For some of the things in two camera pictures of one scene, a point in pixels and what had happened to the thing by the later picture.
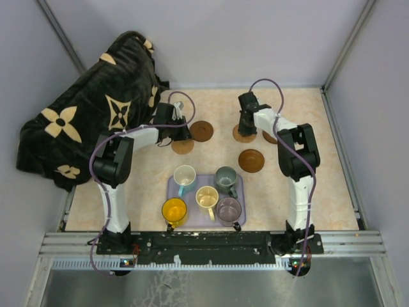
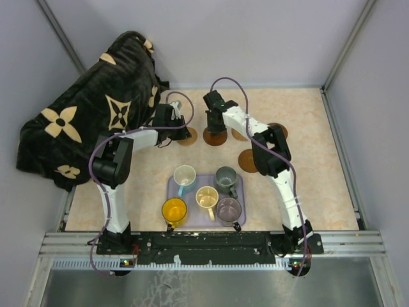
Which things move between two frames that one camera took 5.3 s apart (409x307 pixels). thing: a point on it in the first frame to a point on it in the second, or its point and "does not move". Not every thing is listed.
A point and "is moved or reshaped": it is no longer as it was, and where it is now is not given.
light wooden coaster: x=183 y=146 is moved or reshaped
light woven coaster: x=239 y=138 does not move
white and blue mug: x=185 y=176 does not move
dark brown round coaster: x=201 y=131 to x=215 y=139
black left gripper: x=185 y=134 does not move
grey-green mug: x=225 y=180 does not move
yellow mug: x=174 y=212 does not move
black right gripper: x=241 y=130 to x=213 y=130
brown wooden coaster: x=251 y=160 does not move
